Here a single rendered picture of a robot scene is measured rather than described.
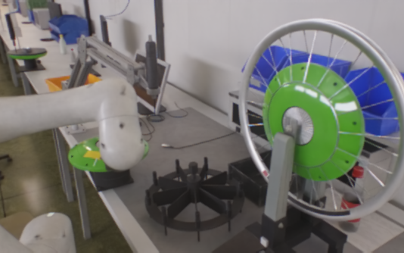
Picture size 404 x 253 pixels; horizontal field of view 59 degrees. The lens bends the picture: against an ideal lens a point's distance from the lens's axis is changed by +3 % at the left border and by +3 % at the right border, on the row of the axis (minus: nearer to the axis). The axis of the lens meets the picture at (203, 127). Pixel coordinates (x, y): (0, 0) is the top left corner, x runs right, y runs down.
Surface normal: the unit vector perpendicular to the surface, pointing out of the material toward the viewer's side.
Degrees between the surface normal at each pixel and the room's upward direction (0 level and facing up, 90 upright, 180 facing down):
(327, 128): 87
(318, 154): 96
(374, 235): 0
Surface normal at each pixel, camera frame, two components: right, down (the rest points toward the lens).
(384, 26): -0.85, 0.21
